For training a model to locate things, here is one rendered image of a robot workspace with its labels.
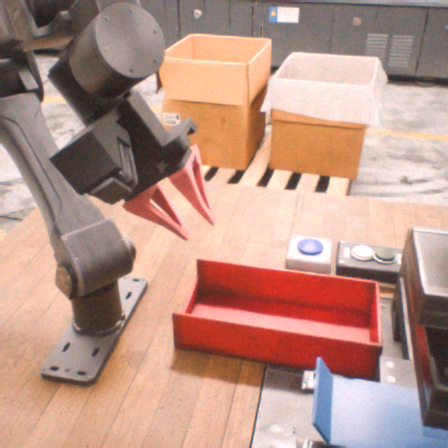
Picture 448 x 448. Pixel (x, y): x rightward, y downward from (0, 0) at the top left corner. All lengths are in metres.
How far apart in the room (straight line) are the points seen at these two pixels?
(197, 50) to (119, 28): 2.82
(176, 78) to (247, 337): 2.19
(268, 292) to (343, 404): 0.26
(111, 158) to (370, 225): 0.63
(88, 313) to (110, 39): 0.37
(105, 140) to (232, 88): 2.24
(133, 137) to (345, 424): 0.32
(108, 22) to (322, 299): 0.47
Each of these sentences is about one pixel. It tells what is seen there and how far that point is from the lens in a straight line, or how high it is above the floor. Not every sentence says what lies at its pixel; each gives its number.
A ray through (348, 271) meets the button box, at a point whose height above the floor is 0.92.
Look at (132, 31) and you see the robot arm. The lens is 0.41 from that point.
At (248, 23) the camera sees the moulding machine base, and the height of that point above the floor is 0.45.
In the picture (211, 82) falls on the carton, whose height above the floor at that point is 0.62.
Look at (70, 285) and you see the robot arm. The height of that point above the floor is 1.01.
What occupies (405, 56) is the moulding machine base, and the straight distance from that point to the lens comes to 4.90.
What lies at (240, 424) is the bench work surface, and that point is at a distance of 0.60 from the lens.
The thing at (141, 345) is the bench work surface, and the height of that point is 0.90.
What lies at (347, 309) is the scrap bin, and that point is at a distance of 0.73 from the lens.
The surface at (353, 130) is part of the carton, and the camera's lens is 2.67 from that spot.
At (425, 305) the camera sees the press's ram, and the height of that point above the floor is 1.17.
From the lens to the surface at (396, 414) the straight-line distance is 0.52.
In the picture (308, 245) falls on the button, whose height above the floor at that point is 0.94.
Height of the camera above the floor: 1.38
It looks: 32 degrees down
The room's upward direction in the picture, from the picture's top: straight up
